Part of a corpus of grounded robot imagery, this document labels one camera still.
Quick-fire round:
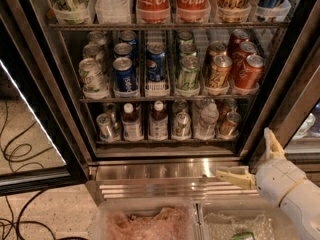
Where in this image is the right brown juice bottle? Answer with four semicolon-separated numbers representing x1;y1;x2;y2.
149;101;168;140

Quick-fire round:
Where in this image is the silver can bottom left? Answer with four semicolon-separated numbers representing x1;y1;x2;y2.
96;113;117;142

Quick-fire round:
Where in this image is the middle red can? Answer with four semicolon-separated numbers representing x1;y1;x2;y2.
231;41;258;79

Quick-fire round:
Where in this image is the clear water bottle top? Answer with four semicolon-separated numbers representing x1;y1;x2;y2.
95;0;131;24

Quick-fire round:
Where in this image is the stainless steel fridge cabinet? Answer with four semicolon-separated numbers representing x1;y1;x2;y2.
0;0;320;207

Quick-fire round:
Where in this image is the left clear plastic bin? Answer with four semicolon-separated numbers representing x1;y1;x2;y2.
95;197;200;240

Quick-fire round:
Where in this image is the right clear plastic bin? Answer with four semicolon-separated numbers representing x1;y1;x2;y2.
198;196;299;240

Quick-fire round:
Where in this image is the green soda can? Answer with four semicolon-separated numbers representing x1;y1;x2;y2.
179;43;198;59
177;56;200;91
176;31;194;46

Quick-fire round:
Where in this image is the red can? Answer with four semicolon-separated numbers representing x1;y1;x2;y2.
231;41;258;79
235;55;264;89
227;29;250;56

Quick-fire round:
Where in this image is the green label bottle top left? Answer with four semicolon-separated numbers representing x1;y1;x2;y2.
53;0;96;25

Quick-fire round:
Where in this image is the rear orange can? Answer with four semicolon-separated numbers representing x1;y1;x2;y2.
204;41;227;66

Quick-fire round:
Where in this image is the left brown juice bottle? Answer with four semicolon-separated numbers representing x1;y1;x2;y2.
122;103;143;141

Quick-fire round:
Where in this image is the green can in bin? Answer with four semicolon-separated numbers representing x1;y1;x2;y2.
231;232;255;240

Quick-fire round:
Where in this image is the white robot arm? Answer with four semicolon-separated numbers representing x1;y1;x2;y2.
213;128;320;240

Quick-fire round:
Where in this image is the bottom clear water bottle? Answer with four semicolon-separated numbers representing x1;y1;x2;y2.
195;103;219;140

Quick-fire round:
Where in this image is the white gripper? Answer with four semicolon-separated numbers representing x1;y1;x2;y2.
215;128;307;206

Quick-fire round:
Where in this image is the front white green can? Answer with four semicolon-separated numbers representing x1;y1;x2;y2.
79;58;107;93

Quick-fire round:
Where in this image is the gold label bottle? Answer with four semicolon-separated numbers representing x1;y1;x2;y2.
216;0;249;22

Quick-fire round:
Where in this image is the front blue Pepsi can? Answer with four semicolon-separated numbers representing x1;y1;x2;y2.
113;57;137;92

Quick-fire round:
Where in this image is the bottom orange can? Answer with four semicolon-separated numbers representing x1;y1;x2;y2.
219;111;241;138

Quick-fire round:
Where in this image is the coca-cola bottle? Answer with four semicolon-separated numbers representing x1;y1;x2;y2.
175;0;210;22
138;0;169;23

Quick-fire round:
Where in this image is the brown juice bottle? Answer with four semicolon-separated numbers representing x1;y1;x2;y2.
149;101;168;140
122;103;143;141

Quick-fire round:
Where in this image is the rear blue Pepsi can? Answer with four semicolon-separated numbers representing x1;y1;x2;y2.
119;30;138;47

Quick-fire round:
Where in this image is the right Coca-Cola bottle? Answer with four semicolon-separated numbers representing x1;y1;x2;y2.
175;0;210;22

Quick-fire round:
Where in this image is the clear plastic bin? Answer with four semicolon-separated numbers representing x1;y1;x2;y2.
95;197;200;240
198;196;299;240

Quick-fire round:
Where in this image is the orange can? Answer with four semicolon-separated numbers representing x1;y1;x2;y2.
204;41;227;66
219;111;241;138
207;55;233;88

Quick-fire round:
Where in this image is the front orange can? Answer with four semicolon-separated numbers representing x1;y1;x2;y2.
207;55;233;88

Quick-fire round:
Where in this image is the rear white green can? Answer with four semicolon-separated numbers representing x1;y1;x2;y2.
87;31;107;47

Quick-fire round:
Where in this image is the clear water bottle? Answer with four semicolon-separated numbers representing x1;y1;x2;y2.
195;103;219;140
95;0;131;24

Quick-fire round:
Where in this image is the front red can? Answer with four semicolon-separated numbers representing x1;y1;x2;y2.
235;55;264;89

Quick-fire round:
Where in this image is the open glass fridge door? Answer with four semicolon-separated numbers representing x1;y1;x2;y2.
0;0;88;196

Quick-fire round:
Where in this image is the left Coca-Cola bottle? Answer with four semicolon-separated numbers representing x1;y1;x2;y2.
138;0;169;23

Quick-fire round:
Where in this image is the middle white green can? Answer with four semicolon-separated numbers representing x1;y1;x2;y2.
83;43;104;64

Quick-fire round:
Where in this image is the middle blue Pepsi can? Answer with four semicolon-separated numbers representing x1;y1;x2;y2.
113;43;134;59

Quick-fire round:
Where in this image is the bottom green white can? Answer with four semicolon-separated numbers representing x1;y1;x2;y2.
173;112;191;140

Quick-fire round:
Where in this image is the lone blue Pepsi can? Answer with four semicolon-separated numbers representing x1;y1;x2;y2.
146;42;166;82

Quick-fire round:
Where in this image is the rear red can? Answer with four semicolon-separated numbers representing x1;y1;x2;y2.
227;29;250;56

